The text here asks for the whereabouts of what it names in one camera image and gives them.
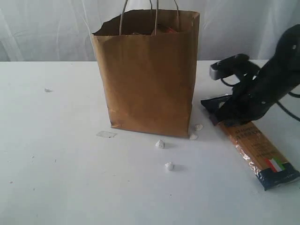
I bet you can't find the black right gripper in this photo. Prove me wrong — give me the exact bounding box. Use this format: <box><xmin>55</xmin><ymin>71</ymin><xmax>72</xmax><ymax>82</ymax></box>
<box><xmin>208</xmin><ymin>71</ymin><xmax>281</xmax><ymax>127</ymax></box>

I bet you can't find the white putty lump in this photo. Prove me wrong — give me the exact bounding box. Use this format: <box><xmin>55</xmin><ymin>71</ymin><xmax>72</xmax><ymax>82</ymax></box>
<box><xmin>155</xmin><ymin>139</ymin><xmax>165</xmax><ymax>149</ymax></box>
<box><xmin>195</xmin><ymin>124</ymin><xmax>203</xmax><ymax>131</ymax></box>
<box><xmin>165</xmin><ymin>162</ymin><xmax>174</xmax><ymax>171</ymax></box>
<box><xmin>189</xmin><ymin>133</ymin><xmax>198</xmax><ymax>141</ymax></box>

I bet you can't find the white putty lump front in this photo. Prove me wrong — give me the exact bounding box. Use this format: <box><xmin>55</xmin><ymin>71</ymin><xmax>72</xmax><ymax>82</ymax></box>
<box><xmin>189</xmin><ymin>133</ymin><xmax>198</xmax><ymax>141</ymax></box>

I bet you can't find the spaghetti packet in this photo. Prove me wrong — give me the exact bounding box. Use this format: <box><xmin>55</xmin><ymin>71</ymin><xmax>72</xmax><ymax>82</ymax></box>
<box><xmin>200</xmin><ymin>93</ymin><xmax>300</xmax><ymax>192</ymax></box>

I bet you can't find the brown pouch with orange label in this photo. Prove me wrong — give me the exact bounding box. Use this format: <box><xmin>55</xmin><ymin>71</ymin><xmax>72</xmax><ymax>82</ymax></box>
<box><xmin>152</xmin><ymin>24</ymin><xmax>177</xmax><ymax>34</ymax></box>

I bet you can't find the black covered right arm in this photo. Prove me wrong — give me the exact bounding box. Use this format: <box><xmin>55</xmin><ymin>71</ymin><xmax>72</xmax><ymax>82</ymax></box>
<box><xmin>201</xmin><ymin>24</ymin><xmax>300</xmax><ymax>127</ymax></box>

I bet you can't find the brown paper bag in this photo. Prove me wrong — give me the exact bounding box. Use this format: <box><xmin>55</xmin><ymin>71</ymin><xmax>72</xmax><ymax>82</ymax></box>
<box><xmin>91</xmin><ymin>7</ymin><xmax>200</xmax><ymax>137</ymax></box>

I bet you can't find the clear tape patch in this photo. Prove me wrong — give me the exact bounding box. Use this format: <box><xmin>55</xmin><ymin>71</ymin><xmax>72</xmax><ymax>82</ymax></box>
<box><xmin>97</xmin><ymin>131</ymin><xmax>117</xmax><ymax>138</ymax></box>

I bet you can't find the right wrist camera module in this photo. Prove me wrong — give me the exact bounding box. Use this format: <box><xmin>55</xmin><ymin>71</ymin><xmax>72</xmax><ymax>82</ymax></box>
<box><xmin>210</xmin><ymin>53</ymin><xmax>260</xmax><ymax>80</ymax></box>

